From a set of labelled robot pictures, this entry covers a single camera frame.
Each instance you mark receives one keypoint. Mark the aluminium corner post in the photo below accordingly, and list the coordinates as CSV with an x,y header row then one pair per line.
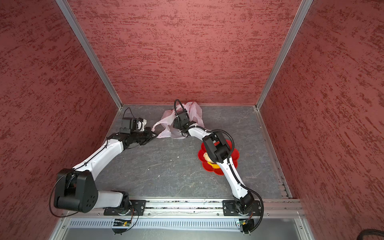
x,y
81,36
290,37

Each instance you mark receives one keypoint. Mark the white slotted cable duct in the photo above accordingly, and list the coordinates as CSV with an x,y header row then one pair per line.
x,y
169,224

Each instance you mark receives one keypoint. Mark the red flower-shaped bowl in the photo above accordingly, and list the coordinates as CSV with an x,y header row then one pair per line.
x,y
235,157

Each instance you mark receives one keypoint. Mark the pink plastic bag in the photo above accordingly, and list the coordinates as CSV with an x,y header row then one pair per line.
x,y
195,113

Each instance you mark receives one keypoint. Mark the right aluminium corner post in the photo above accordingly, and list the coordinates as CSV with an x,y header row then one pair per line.
x,y
290,37

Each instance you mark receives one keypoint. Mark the beige fake fruit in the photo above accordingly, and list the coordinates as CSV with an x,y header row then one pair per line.
x,y
207,158

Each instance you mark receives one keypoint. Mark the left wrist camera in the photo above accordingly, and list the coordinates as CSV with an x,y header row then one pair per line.
x,y
132,125

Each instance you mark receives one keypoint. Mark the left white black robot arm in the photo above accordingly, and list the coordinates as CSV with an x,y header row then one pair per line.
x,y
75,189

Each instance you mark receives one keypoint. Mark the yellow fake banana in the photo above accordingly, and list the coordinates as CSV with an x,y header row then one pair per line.
x,y
214,166

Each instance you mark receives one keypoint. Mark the left aluminium corner post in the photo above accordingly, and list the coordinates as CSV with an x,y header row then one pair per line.
x,y
81,36

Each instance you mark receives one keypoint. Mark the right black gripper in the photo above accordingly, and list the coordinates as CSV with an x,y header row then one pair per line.
x,y
176,123

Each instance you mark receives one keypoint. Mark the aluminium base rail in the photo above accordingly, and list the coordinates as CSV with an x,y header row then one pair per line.
x,y
217,208

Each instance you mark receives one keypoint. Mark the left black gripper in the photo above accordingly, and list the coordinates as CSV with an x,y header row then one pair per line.
x,y
149,136

